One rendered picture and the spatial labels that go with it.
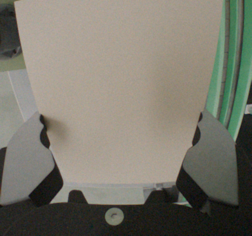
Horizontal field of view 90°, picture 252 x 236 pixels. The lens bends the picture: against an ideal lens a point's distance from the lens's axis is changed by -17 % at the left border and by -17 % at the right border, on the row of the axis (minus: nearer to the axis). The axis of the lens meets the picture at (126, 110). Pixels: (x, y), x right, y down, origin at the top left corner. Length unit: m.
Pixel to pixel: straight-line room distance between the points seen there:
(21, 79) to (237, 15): 0.65
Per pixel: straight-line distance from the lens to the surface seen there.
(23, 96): 0.63
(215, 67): 0.31
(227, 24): 0.40
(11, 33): 0.42
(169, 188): 0.95
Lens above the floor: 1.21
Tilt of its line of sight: 60 degrees down
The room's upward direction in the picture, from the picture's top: 179 degrees clockwise
